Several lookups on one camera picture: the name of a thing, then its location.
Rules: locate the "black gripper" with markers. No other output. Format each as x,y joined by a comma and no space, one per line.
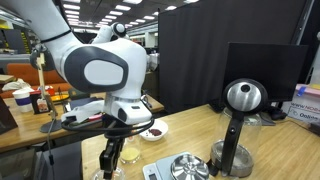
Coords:
111,153

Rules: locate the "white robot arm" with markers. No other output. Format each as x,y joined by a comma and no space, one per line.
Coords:
110,66

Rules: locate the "clear glass jar yellow contents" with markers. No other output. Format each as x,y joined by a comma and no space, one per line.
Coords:
130,155

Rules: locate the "silver digital kitchen scale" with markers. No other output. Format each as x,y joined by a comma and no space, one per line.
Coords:
161,166

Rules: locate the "red beans pile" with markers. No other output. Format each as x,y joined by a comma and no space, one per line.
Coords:
155,132

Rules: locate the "white round plate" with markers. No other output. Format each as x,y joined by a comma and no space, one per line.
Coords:
160,125

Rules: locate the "wooden background desk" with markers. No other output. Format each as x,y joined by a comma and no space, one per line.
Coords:
20,135

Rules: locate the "white paper cup blue band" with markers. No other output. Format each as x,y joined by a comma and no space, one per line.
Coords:
22,101

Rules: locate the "dark brown box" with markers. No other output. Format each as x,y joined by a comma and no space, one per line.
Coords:
6,120

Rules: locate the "white crumpled cloth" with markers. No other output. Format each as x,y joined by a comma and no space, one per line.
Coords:
16,85

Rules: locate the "orange sofa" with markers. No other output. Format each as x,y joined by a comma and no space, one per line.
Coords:
23,73

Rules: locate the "black curtain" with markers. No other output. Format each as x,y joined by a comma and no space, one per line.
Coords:
193,50

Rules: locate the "black computer mouse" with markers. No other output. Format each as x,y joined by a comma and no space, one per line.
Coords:
276,114

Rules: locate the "black computer monitor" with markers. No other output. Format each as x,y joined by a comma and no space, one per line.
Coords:
266,66

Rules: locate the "white printed cardboard box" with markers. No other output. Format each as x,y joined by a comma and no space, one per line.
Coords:
303,106

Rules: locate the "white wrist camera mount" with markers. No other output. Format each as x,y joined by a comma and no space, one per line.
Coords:
83,111

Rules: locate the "camera stand with pole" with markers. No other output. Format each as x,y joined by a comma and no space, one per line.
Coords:
42,83

